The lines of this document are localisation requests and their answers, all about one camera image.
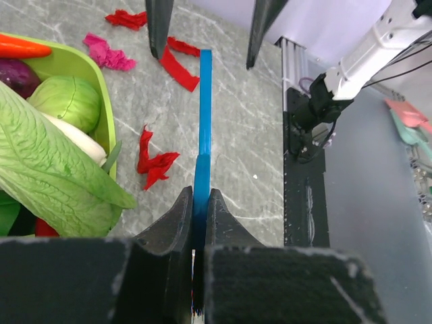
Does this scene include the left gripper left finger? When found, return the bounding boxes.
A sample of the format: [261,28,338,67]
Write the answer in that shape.
[112,186,193,323]

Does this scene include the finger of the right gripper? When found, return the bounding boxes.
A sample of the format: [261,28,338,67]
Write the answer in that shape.
[145,0,174,59]
[246,0,288,70]

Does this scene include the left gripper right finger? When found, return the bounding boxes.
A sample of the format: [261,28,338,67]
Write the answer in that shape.
[205,188,265,248]

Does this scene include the blue hand brush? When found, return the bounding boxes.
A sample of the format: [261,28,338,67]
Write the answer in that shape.
[192,49,213,315]

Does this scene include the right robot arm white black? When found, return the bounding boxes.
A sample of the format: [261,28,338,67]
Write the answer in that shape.
[145,1,431,164]

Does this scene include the small red paper scrap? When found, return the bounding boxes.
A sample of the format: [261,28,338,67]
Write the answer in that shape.
[105,9,148,31]

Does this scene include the wide red paper strip right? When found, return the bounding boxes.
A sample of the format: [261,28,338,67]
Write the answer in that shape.
[159,46,200,92]

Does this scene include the pink paper scrap right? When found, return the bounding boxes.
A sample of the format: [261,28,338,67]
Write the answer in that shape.
[82,32,136,72]

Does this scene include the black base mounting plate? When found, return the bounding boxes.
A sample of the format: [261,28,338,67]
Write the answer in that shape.
[283,88,330,248]

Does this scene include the crumpled red paper scrap centre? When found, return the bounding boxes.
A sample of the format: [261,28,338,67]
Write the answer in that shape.
[136,125,180,190]

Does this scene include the green plastic basket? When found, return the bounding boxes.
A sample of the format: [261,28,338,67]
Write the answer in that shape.
[0,32,118,237]

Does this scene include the round green cabbage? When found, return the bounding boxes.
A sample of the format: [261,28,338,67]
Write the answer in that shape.
[27,76,102,133]

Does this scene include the red chili pepper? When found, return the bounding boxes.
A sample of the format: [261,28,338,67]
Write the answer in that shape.
[34,218,59,237]

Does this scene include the white leek stalk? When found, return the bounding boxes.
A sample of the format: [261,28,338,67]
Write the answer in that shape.
[42,113,122,173]

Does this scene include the long green romaine lettuce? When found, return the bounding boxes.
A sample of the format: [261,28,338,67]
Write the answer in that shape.
[1,84,137,237]

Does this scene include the orange carrot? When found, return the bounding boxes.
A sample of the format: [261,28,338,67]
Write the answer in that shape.
[0,34,52,59]

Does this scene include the purple cabbage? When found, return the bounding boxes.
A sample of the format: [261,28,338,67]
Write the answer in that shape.
[1,59,42,99]

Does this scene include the green spinach leaves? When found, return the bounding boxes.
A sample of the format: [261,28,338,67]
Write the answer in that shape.
[0,190,21,236]

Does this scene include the aluminium frame rail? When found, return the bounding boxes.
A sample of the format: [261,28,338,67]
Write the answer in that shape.
[277,37,315,112]

